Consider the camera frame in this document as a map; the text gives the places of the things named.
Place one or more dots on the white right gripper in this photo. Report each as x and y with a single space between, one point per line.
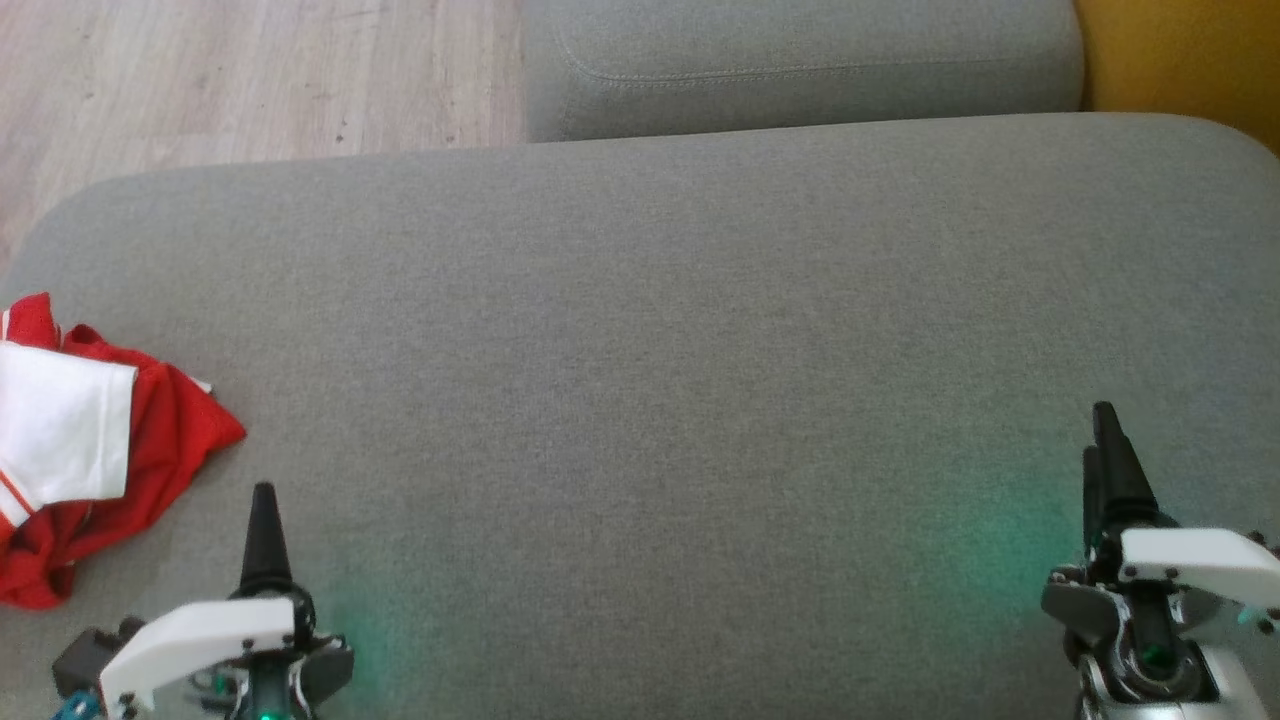
1200 560

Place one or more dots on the red jersey with white trim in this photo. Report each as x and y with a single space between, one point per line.
170 440

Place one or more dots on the small grey sofa cushion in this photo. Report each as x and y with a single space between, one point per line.
800 60

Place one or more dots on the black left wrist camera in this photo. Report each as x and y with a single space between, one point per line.
90 655

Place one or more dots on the large grey sofa seat cushion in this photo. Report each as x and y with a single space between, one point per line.
640 400

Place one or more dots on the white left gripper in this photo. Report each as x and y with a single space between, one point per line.
200 630

